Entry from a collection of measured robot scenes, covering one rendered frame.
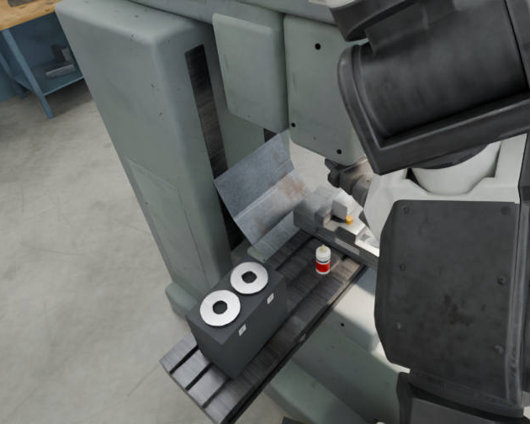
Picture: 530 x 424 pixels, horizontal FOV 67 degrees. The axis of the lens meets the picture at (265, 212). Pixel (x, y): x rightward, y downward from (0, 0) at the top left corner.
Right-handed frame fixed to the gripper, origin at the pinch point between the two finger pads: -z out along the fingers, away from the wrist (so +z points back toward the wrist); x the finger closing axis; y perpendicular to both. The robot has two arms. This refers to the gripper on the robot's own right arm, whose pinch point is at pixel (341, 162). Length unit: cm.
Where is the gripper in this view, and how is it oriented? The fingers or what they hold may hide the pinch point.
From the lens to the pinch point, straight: 107.9
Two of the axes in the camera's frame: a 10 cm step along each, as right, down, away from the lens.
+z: 4.5, 6.0, -6.6
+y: 0.9, 7.1, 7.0
